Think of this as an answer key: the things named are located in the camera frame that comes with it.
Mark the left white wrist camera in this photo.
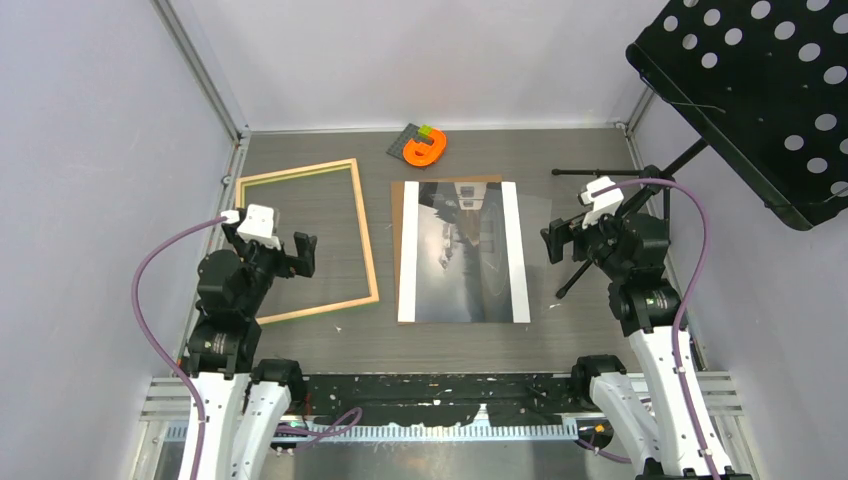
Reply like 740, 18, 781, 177
220, 204, 282, 250

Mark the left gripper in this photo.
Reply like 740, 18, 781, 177
225, 219, 316, 313

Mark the brown backing board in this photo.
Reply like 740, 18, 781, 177
390, 174, 503, 302

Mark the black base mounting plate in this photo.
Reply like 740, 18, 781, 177
290, 373, 599, 427

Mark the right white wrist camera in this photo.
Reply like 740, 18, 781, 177
578, 176, 624, 229

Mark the green building brick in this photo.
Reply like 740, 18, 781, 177
416, 124, 433, 142

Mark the orange plastic horseshoe piece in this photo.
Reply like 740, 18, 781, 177
403, 128, 447, 168

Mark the landscape photo print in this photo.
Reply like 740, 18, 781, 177
396, 181, 531, 324

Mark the black perforated music stand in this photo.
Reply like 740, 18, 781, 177
551, 0, 848, 301

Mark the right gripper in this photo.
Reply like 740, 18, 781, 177
540, 206, 630, 281

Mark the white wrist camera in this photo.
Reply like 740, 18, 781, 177
578, 176, 624, 229
220, 204, 282, 250

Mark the aluminium rail frame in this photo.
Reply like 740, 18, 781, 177
130, 371, 762, 479

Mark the grey building baseplate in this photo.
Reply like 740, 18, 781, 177
386, 123, 421, 161

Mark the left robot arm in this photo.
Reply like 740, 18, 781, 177
179, 225, 317, 479

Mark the wooden picture frame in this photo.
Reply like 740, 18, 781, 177
234, 158, 380, 325

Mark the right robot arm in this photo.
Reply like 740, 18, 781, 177
541, 214, 745, 479

